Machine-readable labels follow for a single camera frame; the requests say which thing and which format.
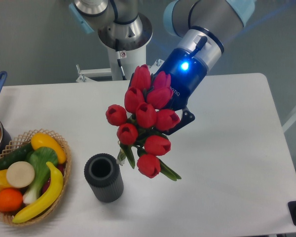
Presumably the green bok choy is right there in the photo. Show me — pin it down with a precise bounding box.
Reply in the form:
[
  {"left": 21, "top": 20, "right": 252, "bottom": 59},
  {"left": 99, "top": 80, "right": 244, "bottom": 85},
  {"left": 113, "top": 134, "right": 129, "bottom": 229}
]
[{"left": 23, "top": 147, "right": 58, "bottom": 205}]

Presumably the woven wicker basket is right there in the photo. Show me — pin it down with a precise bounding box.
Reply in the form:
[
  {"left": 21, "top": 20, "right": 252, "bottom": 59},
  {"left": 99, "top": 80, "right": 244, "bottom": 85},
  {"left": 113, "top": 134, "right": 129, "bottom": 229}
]
[{"left": 0, "top": 129, "right": 72, "bottom": 227}]

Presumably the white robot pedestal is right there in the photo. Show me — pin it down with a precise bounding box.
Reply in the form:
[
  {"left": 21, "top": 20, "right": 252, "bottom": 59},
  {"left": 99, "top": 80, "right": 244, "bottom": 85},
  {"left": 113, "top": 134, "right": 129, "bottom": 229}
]
[{"left": 75, "top": 46, "right": 163, "bottom": 83}]

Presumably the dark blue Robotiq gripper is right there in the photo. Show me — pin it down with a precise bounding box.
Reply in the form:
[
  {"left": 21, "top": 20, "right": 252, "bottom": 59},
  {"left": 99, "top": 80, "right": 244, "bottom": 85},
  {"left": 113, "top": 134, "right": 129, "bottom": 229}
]
[{"left": 128, "top": 48, "right": 207, "bottom": 135}]

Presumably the red tulip bouquet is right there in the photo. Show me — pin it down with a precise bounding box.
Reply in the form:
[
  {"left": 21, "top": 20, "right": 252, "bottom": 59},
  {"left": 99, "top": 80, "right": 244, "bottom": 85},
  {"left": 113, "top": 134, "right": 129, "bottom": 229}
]
[{"left": 106, "top": 65, "right": 181, "bottom": 181}]

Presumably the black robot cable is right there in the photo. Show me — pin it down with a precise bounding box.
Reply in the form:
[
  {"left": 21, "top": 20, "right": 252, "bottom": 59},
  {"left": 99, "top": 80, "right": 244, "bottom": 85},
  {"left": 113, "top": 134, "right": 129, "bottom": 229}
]
[{"left": 114, "top": 39, "right": 127, "bottom": 81}]

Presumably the yellow squash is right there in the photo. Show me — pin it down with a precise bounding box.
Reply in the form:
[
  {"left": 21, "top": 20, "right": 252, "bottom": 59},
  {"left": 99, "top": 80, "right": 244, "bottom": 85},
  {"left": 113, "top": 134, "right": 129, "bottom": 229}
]
[{"left": 31, "top": 133, "right": 67, "bottom": 164}]

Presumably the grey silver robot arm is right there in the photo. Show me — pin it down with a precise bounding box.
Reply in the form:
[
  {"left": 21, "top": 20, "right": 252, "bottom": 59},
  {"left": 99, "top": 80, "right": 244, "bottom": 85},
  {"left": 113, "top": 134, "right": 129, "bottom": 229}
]
[{"left": 69, "top": 0, "right": 255, "bottom": 135}]

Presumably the dark grey ribbed vase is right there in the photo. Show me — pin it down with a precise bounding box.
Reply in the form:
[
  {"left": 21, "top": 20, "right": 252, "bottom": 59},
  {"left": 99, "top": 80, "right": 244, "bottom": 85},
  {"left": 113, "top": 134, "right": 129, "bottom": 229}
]
[{"left": 84, "top": 153, "right": 124, "bottom": 203}]

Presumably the red fruit in basket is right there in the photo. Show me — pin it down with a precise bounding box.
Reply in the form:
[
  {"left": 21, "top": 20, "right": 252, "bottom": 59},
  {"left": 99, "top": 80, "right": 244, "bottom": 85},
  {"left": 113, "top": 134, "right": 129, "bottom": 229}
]
[{"left": 41, "top": 164, "right": 65, "bottom": 194}]

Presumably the yellow banana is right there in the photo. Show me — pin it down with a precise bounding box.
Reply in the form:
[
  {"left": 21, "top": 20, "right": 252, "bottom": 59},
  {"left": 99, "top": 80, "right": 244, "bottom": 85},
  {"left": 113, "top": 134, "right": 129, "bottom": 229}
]
[{"left": 12, "top": 161, "right": 64, "bottom": 224}]

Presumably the green cucumber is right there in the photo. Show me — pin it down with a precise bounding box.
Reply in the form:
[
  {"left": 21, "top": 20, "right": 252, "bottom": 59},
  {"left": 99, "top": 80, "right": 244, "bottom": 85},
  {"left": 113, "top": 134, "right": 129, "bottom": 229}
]
[{"left": 0, "top": 143, "right": 34, "bottom": 170}]

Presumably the orange fruit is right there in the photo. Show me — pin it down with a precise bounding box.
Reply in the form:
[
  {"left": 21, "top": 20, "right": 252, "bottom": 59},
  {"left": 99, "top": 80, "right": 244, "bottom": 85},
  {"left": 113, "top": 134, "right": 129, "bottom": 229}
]
[{"left": 0, "top": 188, "right": 23, "bottom": 212}]

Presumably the beige round disc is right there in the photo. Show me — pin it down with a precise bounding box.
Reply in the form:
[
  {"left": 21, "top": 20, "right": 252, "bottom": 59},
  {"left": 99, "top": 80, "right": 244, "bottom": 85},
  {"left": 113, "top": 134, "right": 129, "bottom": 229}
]
[{"left": 6, "top": 161, "right": 35, "bottom": 188}]

